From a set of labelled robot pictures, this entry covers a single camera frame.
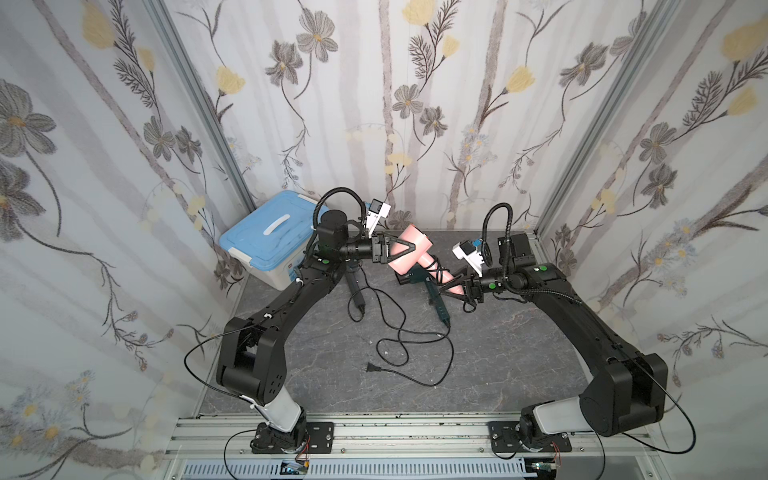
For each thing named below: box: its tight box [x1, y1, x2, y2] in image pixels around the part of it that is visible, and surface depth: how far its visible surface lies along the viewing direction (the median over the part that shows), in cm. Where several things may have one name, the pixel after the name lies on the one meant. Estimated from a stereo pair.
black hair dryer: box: [344, 260, 366, 314], surface depth 103 cm
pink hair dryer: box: [388, 224, 465, 295], surface depth 70 cm
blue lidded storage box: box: [219, 190, 330, 291], surface depth 95 cm
